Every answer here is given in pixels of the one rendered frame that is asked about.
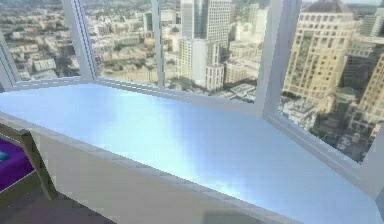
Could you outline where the white bay window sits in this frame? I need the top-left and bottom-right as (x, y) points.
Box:
(0, 0), (384, 201)

